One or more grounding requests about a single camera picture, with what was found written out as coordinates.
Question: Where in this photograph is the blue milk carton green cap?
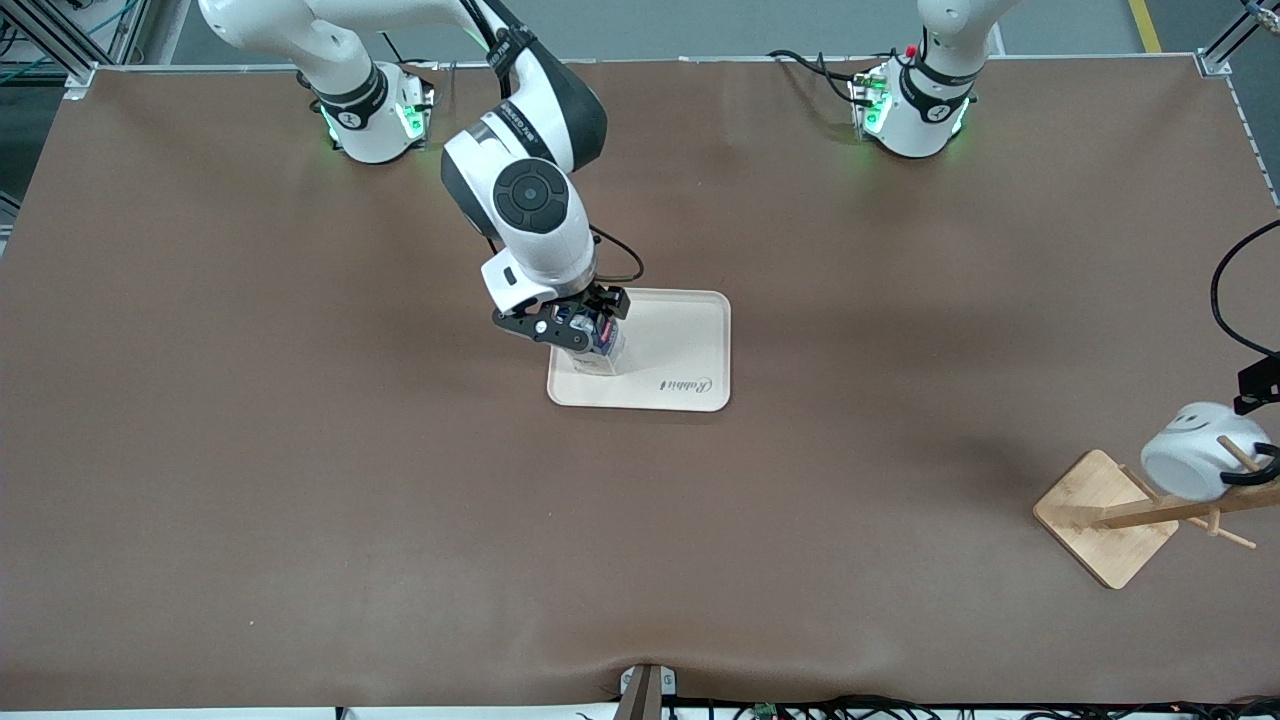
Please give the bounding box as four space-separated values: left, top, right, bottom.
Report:
553 304 627 378

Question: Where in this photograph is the white cup black handle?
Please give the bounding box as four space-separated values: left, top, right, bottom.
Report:
1140 401 1280 503

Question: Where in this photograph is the wooden cup rack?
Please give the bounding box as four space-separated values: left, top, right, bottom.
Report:
1032 436 1280 591

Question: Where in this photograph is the beige plastic tray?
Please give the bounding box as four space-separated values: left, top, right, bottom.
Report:
546 288 733 413

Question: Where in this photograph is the black right arm base cable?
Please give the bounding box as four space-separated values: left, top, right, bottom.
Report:
378 28 443 73

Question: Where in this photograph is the black arm base cable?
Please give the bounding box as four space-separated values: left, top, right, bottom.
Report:
767 48 873 103
378 28 443 73

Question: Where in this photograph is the black left arm base cable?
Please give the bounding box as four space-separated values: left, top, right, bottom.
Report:
767 48 873 103

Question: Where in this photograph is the aluminium frame corner post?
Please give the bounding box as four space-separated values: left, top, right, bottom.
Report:
1195 0 1280 79

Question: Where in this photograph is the metal table clamp bracket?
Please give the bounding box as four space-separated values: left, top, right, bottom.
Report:
617 662 680 720

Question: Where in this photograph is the aluminium frame profile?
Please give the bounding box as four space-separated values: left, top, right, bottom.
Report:
0 0 153 101

